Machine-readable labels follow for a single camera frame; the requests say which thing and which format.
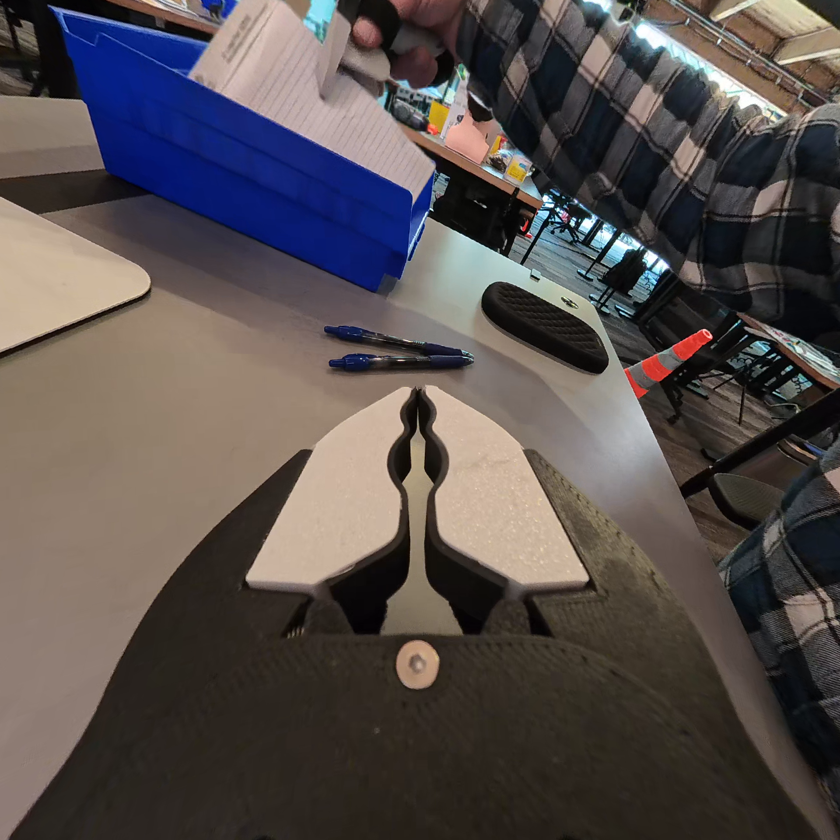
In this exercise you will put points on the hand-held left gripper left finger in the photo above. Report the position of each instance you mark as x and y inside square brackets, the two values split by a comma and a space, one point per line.
[334, 512]

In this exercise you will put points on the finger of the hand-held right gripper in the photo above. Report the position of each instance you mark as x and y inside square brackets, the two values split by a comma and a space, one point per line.
[336, 56]

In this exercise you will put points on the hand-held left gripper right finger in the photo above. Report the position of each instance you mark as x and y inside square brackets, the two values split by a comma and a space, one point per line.
[505, 518]

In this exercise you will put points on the white lined notepad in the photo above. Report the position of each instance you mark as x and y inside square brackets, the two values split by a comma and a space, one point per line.
[295, 85]

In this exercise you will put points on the blue pen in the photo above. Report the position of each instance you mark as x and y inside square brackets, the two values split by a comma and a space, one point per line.
[354, 334]
[358, 360]

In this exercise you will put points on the blue plastic bin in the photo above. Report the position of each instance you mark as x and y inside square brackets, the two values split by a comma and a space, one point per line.
[229, 184]

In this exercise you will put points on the person's right forearm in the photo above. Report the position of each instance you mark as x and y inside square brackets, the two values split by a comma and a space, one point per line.
[623, 131]

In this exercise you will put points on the grey desk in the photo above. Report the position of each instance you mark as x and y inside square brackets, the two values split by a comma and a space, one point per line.
[164, 426]

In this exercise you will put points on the person's right hand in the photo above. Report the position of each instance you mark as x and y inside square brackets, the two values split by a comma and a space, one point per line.
[426, 16]

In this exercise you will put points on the black wrist rest pad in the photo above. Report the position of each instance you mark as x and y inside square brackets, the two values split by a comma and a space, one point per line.
[544, 325]

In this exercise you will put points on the orange traffic cone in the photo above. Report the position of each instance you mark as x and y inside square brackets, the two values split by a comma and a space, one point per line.
[663, 364]

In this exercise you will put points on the black metal bar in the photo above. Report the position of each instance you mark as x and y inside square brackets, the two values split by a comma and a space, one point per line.
[754, 453]

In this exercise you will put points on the person's plaid shirt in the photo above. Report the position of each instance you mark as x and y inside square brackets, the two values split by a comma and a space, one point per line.
[787, 590]

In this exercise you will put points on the white stand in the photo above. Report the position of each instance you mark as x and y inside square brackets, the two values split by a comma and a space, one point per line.
[59, 275]

